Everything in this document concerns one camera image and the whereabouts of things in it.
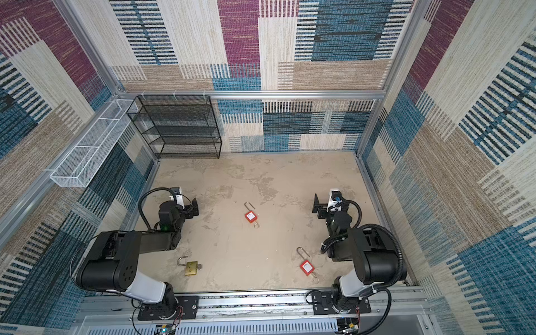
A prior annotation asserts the brass padlock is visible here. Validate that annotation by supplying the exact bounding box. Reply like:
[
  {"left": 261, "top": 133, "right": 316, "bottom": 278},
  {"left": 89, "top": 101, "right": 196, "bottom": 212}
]
[{"left": 177, "top": 256, "right": 202, "bottom": 276}]

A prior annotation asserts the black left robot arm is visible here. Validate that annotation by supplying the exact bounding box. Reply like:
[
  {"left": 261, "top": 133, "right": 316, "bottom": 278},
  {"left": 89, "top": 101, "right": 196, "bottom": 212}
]
[{"left": 69, "top": 187, "right": 199, "bottom": 324}]

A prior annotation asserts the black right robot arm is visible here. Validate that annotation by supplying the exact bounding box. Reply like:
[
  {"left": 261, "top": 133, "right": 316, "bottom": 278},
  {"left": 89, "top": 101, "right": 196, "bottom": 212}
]
[{"left": 312, "top": 188, "right": 407, "bottom": 314}]

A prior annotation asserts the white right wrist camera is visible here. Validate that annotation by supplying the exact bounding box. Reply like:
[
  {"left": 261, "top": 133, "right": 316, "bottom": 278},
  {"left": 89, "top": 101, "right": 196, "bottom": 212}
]
[{"left": 327, "top": 188, "right": 345, "bottom": 213}]

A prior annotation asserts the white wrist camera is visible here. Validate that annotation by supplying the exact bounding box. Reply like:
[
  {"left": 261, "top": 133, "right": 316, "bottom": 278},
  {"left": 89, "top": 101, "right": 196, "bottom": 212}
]
[
  {"left": 327, "top": 188, "right": 345, "bottom": 213},
  {"left": 170, "top": 187, "right": 185, "bottom": 208}
]

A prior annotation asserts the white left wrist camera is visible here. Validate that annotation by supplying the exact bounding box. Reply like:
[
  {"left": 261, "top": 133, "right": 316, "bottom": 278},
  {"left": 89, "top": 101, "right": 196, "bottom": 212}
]
[{"left": 170, "top": 187, "right": 185, "bottom": 208}]

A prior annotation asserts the black wire shelf rack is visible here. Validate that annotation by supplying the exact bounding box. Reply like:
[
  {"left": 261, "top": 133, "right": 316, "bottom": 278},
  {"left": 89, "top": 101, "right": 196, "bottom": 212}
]
[{"left": 126, "top": 95, "right": 222, "bottom": 159}]

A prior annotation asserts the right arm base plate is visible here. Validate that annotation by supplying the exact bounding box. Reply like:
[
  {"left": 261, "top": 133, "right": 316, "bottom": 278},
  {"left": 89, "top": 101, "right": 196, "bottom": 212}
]
[{"left": 305, "top": 290, "right": 371, "bottom": 315}]

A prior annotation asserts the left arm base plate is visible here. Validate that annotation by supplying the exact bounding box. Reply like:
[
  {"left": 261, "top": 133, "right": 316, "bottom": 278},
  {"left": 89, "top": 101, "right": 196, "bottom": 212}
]
[{"left": 135, "top": 295, "right": 200, "bottom": 322}]

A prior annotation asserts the white mesh wall basket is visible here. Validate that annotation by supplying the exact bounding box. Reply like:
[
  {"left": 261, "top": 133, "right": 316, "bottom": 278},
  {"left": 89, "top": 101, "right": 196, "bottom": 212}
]
[{"left": 50, "top": 99, "right": 132, "bottom": 188}]

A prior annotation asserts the aluminium front rail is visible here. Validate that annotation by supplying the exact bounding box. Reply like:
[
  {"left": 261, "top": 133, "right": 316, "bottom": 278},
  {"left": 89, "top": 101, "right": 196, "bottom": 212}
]
[{"left": 69, "top": 286, "right": 441, "bottom": 334}]

